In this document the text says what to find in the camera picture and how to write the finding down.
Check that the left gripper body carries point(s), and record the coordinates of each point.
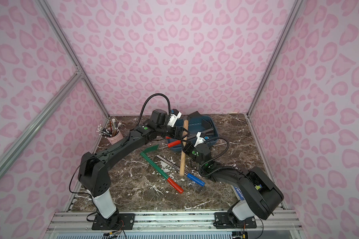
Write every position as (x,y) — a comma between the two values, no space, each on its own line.
(179,131)

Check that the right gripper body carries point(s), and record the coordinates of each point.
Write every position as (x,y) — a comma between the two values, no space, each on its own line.
(192,146)

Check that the grey hoe red handle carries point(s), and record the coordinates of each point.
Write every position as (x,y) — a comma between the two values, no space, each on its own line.
(190,136)

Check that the blue handled metal tool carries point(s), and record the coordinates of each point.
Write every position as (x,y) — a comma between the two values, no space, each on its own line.
(189,176)

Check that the green handled garden tool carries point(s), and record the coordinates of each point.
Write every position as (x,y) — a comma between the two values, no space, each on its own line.
(144,155)

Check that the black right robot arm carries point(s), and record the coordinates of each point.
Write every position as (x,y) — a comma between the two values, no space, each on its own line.
(261,195)

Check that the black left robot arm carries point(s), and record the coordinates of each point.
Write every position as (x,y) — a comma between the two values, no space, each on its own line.
(93,170)

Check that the teal plastic storage box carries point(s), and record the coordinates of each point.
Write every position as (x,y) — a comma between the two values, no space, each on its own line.
(196,124)

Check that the pens bundle in cup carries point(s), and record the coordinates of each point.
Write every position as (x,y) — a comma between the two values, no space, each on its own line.
(111,129)

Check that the pink pen cup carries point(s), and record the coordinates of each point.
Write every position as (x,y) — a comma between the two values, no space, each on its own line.
(118,137)

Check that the blue printed booklet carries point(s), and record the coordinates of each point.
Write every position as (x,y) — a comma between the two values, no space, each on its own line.
(238,193)

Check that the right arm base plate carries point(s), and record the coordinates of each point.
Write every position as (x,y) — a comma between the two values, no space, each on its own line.
(225,220)

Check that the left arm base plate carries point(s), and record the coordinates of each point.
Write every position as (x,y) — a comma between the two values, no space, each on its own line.
(116,222)

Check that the left aluminium frame strut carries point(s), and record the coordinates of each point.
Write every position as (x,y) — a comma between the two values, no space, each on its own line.
(8,158)

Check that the aluminium front rail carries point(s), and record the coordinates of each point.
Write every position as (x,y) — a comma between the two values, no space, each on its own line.
(199,224)

